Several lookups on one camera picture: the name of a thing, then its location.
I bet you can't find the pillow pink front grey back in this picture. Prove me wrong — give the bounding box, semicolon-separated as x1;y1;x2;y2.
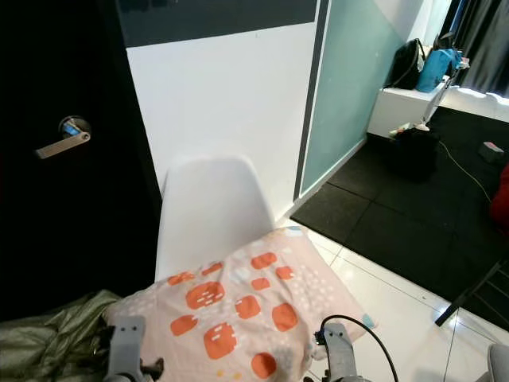
103;226;368;382

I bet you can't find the white plastic shell chair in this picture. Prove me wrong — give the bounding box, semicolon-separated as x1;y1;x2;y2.
155;154;277;285

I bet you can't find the olive green quilted cloth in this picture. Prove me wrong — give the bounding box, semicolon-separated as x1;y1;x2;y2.
0;290;122;382

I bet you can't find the black door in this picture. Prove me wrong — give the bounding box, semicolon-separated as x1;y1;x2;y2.
0;0;158;327

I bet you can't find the black stand leg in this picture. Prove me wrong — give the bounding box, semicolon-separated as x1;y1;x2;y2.
435;258;509;328

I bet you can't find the black floor bag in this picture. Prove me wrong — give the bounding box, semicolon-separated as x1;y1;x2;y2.
390;127;443;181

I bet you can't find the red fabric object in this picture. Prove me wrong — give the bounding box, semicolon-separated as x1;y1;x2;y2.
491;162;509;232

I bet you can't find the white low platform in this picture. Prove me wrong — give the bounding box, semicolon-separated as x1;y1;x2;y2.
367;84;509;141

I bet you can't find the small pink grey box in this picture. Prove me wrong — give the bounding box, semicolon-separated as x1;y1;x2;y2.
480;140;507;165

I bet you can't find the white leaning stick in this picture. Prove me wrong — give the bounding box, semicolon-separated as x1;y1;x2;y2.
421;59;459;130

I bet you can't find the black backpack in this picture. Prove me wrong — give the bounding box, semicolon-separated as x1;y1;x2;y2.
387;37;427;91

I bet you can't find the blue bag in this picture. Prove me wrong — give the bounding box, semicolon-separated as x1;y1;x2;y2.
414;48;464;95

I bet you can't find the dark curtain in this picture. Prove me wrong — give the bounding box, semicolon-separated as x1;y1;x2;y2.
449;0;509;98

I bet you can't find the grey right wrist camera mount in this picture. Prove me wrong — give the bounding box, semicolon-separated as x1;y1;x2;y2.
322;322;359;382

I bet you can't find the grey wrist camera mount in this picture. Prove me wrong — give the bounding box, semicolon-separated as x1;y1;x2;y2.
111;316;149;382
322;322;359;382

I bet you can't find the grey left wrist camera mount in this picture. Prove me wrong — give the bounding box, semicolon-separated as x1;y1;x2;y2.
111;316;149;382

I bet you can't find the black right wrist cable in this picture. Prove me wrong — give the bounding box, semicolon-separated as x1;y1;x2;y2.
322;314;401;382

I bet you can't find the thin white floor cable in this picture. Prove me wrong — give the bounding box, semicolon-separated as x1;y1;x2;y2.
437;138;495;205

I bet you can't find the silver lever door handle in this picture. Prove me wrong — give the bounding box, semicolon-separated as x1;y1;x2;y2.
36;115;92;160

